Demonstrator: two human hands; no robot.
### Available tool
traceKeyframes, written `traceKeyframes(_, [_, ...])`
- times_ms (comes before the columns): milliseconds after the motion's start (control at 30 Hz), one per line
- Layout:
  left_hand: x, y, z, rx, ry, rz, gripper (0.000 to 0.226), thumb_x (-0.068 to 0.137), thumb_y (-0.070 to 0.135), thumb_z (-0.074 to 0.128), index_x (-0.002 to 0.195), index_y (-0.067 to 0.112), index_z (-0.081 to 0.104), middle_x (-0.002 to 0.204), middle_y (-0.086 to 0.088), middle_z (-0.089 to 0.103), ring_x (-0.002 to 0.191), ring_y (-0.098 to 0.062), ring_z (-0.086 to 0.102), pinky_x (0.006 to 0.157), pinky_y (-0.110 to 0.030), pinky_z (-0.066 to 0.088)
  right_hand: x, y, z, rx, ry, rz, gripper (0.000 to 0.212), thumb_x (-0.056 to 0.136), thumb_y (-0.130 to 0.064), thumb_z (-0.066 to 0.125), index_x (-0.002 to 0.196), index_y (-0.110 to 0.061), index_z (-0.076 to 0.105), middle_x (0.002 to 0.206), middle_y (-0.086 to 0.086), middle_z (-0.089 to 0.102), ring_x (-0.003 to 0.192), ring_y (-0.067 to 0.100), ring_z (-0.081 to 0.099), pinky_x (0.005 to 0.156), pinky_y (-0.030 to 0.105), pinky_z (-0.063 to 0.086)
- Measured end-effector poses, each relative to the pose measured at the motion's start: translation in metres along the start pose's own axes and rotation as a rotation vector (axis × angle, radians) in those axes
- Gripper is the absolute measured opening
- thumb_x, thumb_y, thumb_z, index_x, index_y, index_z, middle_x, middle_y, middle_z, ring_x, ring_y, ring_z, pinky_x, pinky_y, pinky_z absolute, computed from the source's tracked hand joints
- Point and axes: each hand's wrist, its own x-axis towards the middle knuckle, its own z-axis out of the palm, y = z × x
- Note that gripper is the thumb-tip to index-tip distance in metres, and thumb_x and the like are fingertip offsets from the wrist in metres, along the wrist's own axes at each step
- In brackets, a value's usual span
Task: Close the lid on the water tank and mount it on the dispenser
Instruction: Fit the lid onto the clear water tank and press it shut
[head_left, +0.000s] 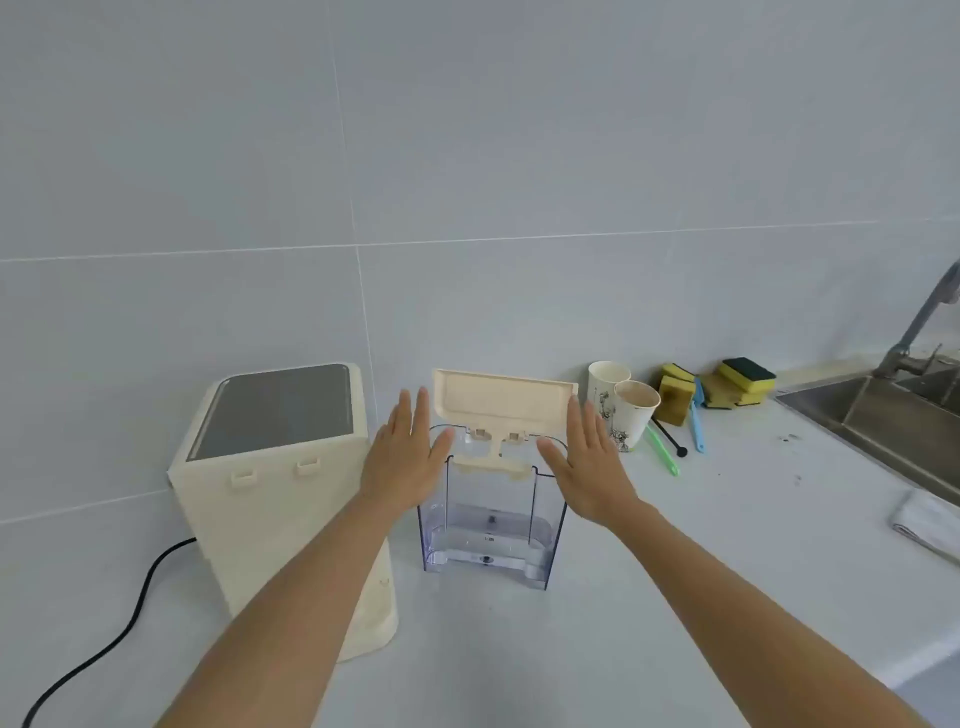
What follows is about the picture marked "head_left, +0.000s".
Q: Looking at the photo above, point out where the person's left hand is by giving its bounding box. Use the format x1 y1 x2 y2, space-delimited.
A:
360 386 456 524

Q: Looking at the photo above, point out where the person's right hand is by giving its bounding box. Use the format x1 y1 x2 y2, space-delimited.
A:
536 396 641 531

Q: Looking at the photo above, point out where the person's right forearm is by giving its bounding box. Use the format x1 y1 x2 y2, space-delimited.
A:
602 502 935 728

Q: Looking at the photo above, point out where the person's left forearm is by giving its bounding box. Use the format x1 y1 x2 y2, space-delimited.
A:
153 501 410 728

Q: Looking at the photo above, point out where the cream water tank lid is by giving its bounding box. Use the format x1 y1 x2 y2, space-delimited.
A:
431 367 580 481

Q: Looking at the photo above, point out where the white patterned paper cup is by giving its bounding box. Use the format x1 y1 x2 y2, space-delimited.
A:
587 360 633 423
611 379 663 454

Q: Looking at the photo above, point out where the clear plastic water tank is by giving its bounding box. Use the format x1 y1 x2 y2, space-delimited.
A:
417 424 569 592

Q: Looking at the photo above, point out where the green toothbrush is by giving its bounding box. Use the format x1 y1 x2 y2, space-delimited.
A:
645 424 681 478

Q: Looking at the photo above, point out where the black stirring stick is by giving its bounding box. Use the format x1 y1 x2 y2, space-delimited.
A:
650 417 689 459

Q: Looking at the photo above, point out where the yellow green sponge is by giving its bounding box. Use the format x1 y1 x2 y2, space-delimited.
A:
699 372 763 413
718 357 778 399
657 363 698 428

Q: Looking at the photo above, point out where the blue toothbrush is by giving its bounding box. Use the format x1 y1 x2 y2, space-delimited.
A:
690 375 708 454

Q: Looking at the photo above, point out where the cream water dispenser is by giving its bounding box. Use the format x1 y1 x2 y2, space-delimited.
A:
166 363 399 665

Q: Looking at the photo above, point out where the stainless steel sink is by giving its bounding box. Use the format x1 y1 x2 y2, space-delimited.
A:
774 366 960 508

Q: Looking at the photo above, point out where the white folded cloth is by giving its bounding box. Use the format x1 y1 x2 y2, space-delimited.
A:
889 488 960 566

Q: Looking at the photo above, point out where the grey metal faucet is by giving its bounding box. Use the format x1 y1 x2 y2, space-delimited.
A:
871 258 960 381

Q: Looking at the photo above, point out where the black power cable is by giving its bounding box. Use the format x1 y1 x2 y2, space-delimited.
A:
21 536 198 728

